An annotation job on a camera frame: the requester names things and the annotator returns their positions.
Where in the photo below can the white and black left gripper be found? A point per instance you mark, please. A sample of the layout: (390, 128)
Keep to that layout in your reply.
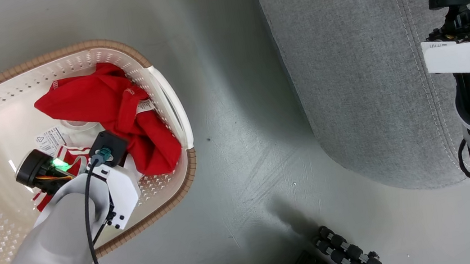
(122, 192)

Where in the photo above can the red garment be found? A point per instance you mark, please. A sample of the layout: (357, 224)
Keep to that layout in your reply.
(122, 101)

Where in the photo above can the grey fabric sofa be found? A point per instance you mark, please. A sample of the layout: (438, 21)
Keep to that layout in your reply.
(344, 67)

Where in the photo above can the white printed label sticker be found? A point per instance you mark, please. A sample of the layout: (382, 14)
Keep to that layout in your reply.
(51, 140)

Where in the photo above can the black roller wheel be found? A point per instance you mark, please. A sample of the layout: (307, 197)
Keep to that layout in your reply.
(346, 251)

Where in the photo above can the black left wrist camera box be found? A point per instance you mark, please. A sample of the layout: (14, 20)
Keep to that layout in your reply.
(113, 143)

